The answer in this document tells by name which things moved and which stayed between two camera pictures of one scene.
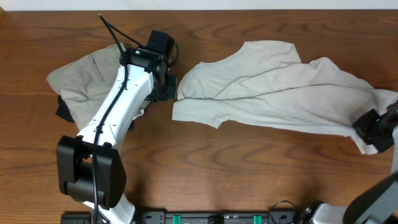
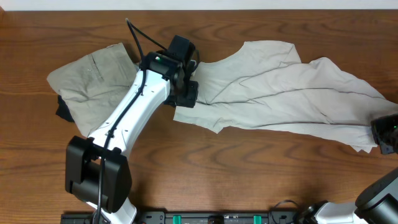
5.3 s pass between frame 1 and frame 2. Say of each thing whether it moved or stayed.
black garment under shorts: stayed
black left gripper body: moved
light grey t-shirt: stayed
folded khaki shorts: stayed
